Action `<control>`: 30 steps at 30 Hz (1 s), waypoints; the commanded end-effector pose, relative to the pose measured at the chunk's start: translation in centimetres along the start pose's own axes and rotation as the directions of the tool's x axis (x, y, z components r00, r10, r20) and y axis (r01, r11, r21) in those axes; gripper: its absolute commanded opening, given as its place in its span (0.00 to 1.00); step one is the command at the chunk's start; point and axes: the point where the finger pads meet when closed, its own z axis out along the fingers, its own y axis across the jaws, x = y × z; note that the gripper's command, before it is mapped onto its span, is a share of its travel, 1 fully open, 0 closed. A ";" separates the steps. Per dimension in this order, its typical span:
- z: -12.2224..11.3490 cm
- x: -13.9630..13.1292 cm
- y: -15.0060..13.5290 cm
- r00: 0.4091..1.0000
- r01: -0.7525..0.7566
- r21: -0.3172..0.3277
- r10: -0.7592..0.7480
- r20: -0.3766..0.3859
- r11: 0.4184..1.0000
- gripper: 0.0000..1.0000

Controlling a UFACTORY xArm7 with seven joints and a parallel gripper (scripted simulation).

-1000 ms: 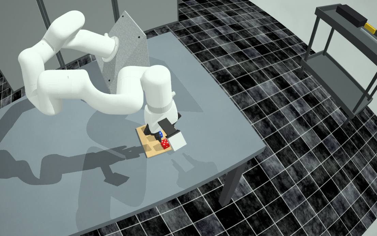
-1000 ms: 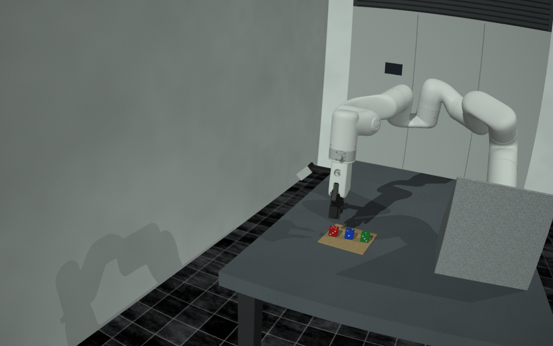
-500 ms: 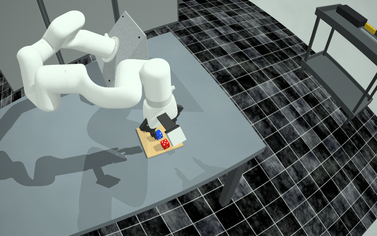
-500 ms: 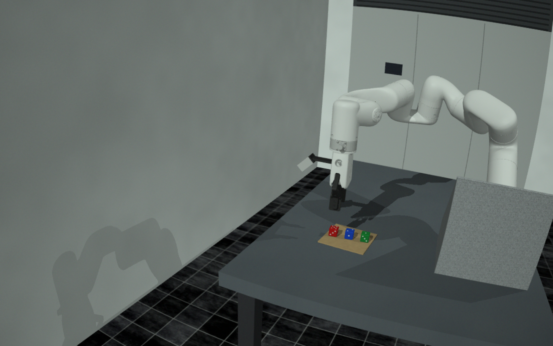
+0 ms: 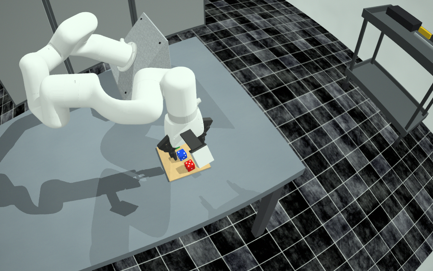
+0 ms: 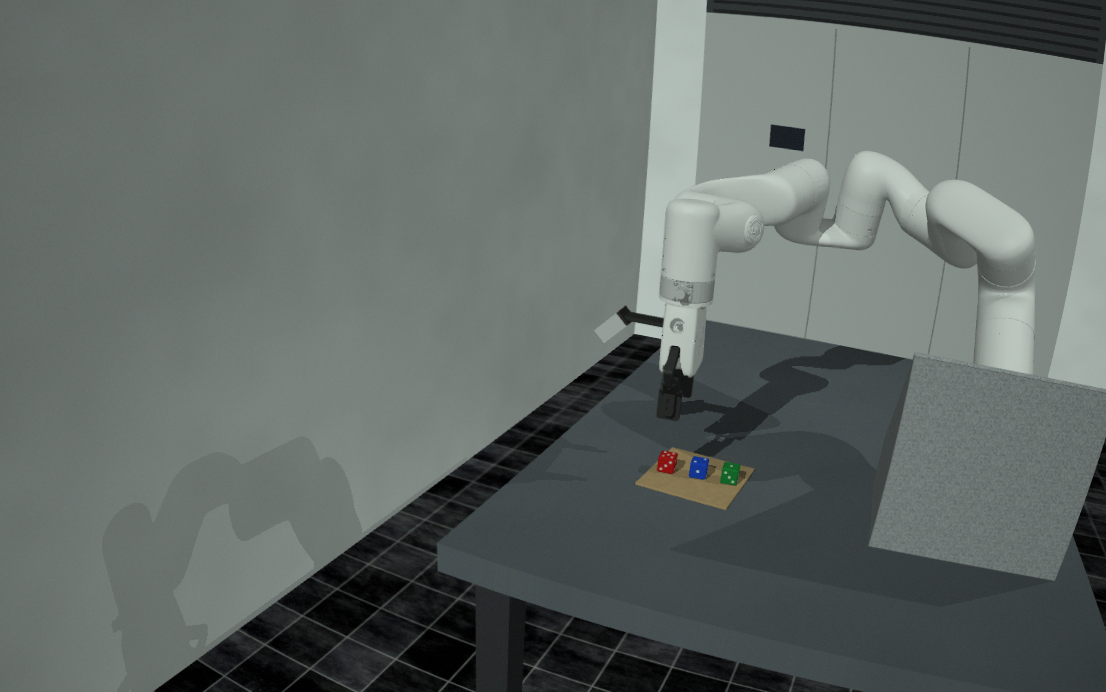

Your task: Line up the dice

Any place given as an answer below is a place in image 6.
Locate green die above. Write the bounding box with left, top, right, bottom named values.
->
left=720, top=462, right=741, bottom=486

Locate tan flat mat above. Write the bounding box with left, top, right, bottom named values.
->
left=635, top=447, right=755, bottom=510

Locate blue die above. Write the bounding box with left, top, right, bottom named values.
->
left=689, top=457, right=709, bottom=480

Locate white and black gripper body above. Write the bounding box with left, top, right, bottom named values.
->
left=659, top=294, right=713, bottom=378

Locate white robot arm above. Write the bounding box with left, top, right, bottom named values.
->
left=659, top=151, right=1035, bottom=374

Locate red die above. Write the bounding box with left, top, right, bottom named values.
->
left=657, top=451, right=678, bottom=474

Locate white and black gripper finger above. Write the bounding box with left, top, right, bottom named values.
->
left=656, top=346, right=684, bottom=421
left=675, top=369, right=693, bottom=398

